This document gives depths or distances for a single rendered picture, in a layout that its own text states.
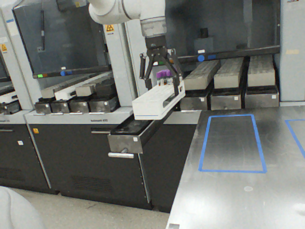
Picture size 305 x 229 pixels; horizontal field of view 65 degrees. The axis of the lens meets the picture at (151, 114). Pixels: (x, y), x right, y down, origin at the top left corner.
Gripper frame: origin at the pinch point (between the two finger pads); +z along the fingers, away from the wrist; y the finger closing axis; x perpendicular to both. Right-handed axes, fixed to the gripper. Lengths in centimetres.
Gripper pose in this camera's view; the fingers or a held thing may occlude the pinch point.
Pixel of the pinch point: (163, 90)
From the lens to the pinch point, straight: 93.9
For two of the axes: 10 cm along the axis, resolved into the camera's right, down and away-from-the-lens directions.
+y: 9.1, -0.1, -4.2
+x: 3.8, -3.7, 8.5
